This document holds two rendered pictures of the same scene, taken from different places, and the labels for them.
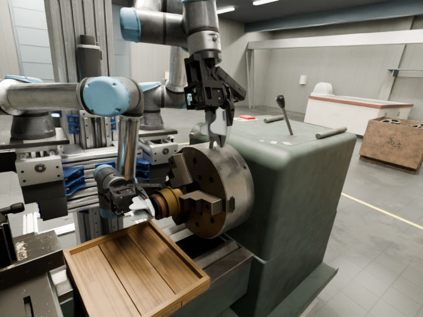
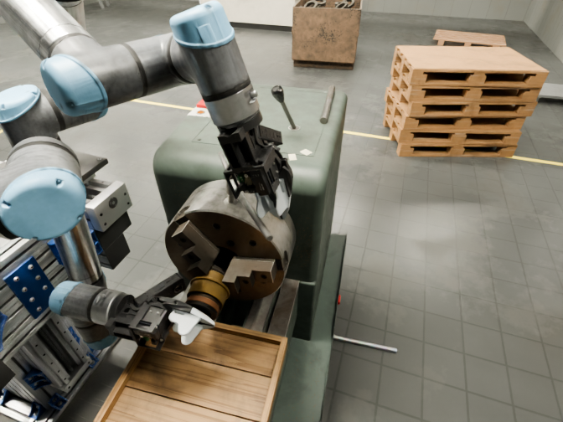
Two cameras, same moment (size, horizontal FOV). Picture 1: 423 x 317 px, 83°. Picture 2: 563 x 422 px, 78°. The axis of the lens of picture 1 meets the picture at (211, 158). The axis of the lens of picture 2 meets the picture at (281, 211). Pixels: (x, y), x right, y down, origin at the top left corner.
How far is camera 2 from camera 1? 39 cm
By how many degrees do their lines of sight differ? 35
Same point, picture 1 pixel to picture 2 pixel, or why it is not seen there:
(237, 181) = (281, 229)
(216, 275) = (282, 327)
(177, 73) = not seen: hidden behind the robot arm
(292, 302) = (327, 291)
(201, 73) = (250, 151)
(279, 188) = (320, 213)
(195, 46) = (231, 115)
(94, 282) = not seen: outside the picture
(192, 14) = (214, 69)
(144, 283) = (226, 388)
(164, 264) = (228, 353)
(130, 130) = not seen: hidden behind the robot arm
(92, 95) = (24, 216)
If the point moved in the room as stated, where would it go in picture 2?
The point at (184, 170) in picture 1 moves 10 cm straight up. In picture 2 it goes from (204, 243) to (197, 209)
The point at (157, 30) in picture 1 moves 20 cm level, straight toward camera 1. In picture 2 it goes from (133, 87) to (227, 132)
